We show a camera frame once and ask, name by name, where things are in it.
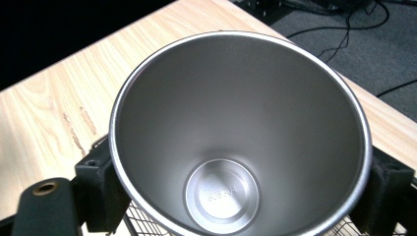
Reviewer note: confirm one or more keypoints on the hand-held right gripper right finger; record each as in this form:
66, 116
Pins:
387, 190

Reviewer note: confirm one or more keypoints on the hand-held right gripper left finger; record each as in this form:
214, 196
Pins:
98, 187

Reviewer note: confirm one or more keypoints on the orange steel cup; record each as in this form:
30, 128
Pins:
229, 124

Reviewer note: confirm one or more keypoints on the black stand with flat base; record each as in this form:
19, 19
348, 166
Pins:
262, 10

